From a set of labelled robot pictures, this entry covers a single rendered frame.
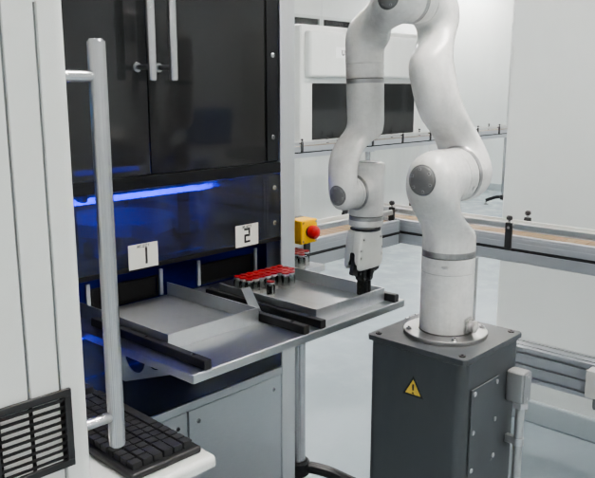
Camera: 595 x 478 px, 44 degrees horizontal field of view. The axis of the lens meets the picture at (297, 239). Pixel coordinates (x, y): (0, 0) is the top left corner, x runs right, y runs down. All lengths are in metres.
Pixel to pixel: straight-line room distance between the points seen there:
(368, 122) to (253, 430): 0.97
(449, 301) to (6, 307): 0.98
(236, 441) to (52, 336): 1.19
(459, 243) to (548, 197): 1.54
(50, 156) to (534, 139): 2.41
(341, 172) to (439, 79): 0.30
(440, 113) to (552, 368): 1.23
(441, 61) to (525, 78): 1.55
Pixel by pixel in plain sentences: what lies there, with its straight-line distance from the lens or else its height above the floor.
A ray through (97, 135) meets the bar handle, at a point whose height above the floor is 1.35.
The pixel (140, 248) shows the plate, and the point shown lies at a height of 1.04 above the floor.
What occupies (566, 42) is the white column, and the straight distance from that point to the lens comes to 3.12.
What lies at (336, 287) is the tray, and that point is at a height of 0.89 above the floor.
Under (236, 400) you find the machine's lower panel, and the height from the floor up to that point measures 0.55.
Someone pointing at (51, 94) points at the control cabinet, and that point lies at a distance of 1.02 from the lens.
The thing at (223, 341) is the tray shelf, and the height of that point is 0.88.
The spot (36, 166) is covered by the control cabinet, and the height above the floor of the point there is 1.32.
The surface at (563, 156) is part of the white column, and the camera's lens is 3.12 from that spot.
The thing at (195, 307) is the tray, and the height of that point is 0.88.
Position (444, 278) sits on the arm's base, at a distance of 1.65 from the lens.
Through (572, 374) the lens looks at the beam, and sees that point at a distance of 2.60.
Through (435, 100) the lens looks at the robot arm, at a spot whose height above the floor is 1.39.
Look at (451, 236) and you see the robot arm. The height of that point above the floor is 1.10.
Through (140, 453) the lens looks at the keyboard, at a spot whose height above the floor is 0.83.
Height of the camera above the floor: 1.42
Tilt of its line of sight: 12 degrees down
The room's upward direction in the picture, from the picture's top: straight up
